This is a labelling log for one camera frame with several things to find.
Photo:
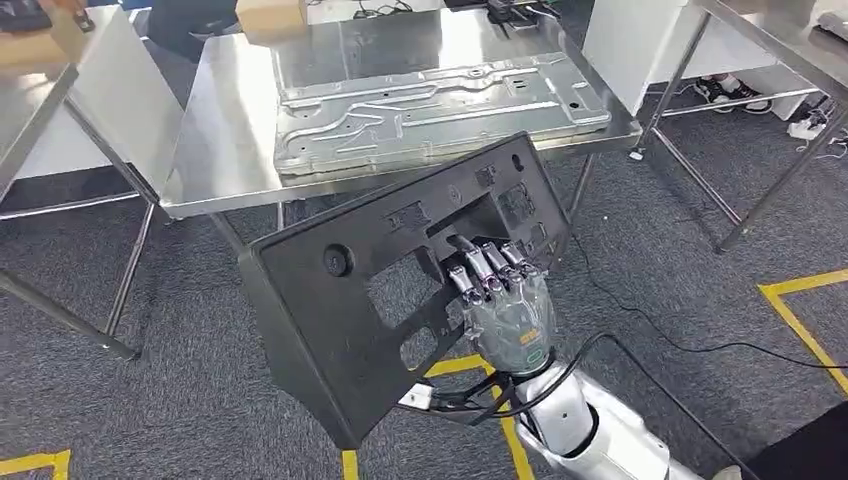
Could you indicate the stamped metal panel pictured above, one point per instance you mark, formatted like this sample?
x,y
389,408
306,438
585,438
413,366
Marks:
x,y
430,126

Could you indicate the black device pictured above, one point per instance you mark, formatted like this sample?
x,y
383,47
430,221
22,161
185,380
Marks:
x,y
517,13

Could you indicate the black plastic panel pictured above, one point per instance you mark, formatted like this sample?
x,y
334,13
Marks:
x,y
311,318

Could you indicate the steel table with metal panel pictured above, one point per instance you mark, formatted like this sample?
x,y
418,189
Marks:
x,y
225,132

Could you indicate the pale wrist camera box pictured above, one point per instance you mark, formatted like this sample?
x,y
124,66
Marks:
x,y
416,396

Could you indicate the person's shoe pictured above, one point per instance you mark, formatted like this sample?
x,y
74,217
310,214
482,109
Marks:
x,y
710,89
752,99

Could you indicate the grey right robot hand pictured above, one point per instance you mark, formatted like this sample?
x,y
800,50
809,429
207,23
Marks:
x,y
513,324

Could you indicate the wooden desk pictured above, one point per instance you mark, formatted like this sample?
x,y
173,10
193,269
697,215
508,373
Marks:
x,y
33,50

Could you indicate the cardboard box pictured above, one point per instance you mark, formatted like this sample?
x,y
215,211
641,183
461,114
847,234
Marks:
x,y
272,20

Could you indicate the white cabinet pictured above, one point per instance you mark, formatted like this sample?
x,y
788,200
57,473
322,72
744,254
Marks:
x,y
623,53

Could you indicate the white power strip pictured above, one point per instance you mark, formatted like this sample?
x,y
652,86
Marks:
x,y
805,129

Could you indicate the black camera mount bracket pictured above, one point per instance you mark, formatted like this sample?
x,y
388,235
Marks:
x,y
464,402

